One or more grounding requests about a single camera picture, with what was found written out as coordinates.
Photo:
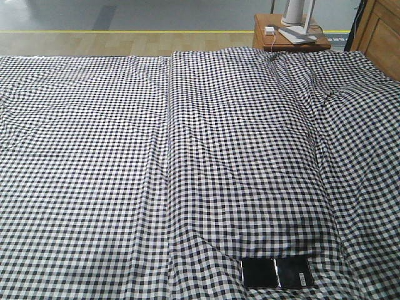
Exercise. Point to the white charger with cable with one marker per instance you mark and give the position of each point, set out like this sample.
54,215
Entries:
270,31

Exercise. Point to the checkered bed sheet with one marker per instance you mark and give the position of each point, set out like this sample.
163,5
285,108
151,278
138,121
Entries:
152,177

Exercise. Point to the black foldable phone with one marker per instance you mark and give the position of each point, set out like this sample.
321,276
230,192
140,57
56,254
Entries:
276,273

